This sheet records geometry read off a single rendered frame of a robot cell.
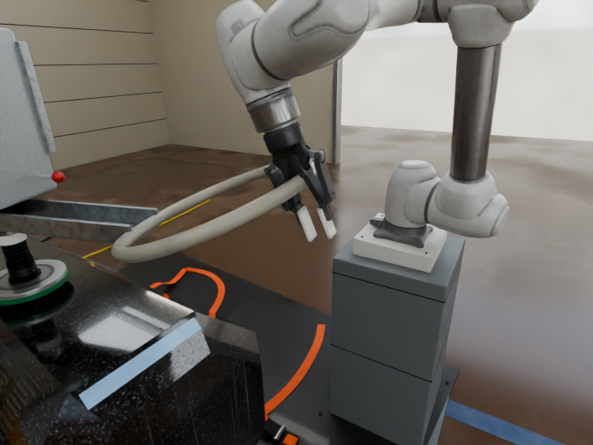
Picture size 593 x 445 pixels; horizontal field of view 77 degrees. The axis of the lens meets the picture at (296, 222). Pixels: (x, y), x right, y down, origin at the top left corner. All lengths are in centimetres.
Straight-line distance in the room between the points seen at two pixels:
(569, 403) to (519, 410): 25
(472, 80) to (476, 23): 13
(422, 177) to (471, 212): 20
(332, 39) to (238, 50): 19
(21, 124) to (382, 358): 136
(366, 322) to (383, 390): 31
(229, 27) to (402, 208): 86
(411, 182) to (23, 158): 113
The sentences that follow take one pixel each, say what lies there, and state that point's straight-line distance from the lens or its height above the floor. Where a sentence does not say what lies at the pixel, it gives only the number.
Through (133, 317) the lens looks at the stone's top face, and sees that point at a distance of 113.
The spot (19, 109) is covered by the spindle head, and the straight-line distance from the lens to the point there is 123.
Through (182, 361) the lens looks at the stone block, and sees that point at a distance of 105.
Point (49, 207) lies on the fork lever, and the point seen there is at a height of 109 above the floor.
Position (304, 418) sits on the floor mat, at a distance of 185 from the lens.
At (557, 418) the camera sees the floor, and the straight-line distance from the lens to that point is 217.
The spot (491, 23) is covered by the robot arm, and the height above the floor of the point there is 153.
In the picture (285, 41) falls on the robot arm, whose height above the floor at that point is 148.
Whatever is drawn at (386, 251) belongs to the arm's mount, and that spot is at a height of 84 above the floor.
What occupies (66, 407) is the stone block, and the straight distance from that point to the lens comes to 99.
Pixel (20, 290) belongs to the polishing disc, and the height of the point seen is 88.
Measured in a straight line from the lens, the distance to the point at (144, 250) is 70.
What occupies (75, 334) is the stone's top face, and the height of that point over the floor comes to 83.
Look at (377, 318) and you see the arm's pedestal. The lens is 142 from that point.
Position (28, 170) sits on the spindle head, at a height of 120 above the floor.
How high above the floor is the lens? 145
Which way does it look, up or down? 23 degrees down
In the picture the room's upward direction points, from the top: 1 degrees counter-clockwise
